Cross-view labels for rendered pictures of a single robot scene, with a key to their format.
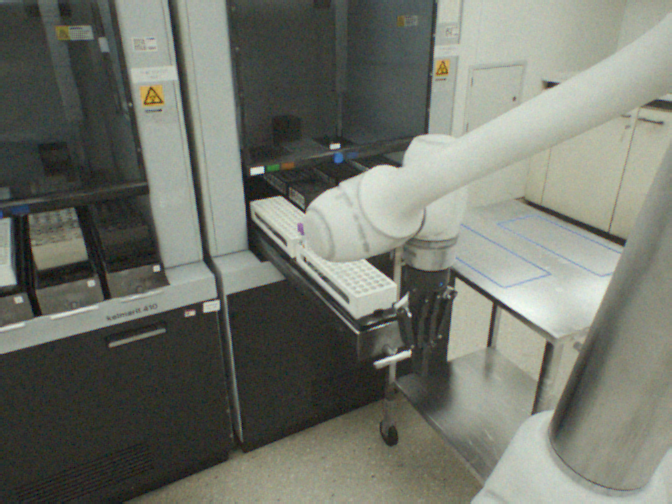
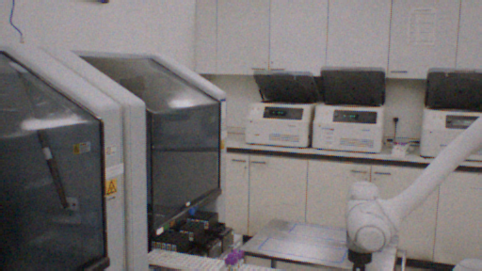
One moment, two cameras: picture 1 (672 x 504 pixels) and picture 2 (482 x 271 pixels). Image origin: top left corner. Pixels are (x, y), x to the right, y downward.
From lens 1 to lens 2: 103 cm
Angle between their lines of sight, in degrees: 44
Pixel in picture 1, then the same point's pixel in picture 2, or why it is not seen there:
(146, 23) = (112, 135)
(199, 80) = (133, 170)
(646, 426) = not seen: outside the picture
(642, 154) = (257, 183)
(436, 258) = not seen: hidden behind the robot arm
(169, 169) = (115, 243)
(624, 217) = (255, 223)
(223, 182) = (139, 246)
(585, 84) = (453, 153)
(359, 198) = (386, 215)
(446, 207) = not seen: hidden behind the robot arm
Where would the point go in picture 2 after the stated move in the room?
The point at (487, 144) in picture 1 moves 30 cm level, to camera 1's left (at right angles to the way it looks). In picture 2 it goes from (434, 180) to (374, 200)
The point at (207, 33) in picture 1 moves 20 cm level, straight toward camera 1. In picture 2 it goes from (137, 137) to (183, 145)
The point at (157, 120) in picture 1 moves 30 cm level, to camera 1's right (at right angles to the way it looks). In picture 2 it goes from (112, 205) to (193, 189)
